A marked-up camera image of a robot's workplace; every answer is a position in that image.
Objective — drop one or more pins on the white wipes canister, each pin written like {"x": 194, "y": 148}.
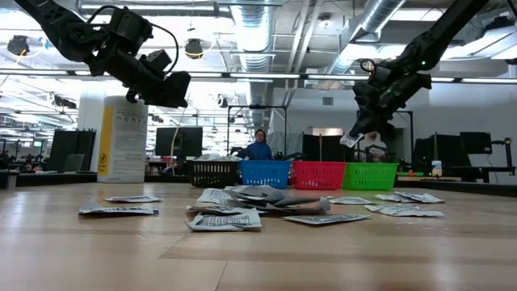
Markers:
{"x": 121, "y": 153}

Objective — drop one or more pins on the white printed sachet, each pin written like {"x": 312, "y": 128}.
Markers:
{"x": 349, "y": 200}
{"x": 404, "y": 210}
{"x": 117, "y": 209}
{"x": 218, "y": 210}
{"x": 313, "y": 208}
{"x": 325, "y": 218}

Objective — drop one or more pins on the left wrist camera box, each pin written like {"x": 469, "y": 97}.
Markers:
{"x": 157, "y": 60}

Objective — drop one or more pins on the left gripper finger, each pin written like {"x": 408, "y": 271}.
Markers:
{"x": 179, "y": 87}
{"x": 161, "y": 99}

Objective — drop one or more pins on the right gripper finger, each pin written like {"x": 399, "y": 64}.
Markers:
{"x": 359, "y": 127}
{"x": 373, "y": 123}

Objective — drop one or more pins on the black camera rig frame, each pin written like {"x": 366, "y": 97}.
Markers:
{"x": 411, "y": 133}
{"x": 258, "y": 106}

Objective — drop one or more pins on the black plastic basket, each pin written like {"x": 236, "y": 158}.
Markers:
{"x": 214, "y": 174}

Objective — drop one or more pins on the black background robot arm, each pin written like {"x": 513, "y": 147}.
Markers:
{"x": 288, "y": 156}

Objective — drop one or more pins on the ceiling light strip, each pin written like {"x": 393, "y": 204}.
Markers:
{"x": 262, "y": 75}

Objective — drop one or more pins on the red plastic basket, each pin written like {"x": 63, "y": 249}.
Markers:
{"x": 318, "y": 175}

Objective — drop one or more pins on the blue plastic basket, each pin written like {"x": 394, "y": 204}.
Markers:
{"x": 264, "y": 174}

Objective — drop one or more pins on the black partition panel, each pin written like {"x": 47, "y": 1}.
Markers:
{"x": 76, "y": 145}
{"x": 327, "y": 147}

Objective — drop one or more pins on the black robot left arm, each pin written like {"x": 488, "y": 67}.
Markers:
{"x": 60, "y": 28}

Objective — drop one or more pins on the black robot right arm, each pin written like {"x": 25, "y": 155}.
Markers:
{"x": 436, "y": 36}

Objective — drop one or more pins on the black ceiling pendant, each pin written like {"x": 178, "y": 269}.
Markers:
{"x": 194, "y": 48}
{"x": 18, "y": 45}

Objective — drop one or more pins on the grey cup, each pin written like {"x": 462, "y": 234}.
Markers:
{"x": 12, "y": 180}

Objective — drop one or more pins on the person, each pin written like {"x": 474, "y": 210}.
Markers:
{"x": 257, "y": 150}
{"x": 377, "y": 140}

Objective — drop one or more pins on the silver ceiling duct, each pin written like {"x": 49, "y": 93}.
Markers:
{"x": 254, "y": 36}
{"x": 379, "y": 14}

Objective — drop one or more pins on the crumpled white sachet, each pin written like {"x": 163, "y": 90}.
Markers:
{"x": 226, "y": 221}

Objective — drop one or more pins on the small white bottle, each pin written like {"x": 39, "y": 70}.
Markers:
{"x": 436, "y": 169}

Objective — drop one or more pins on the green plastic basket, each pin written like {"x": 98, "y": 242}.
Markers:
{"x": 369, "y": 176}

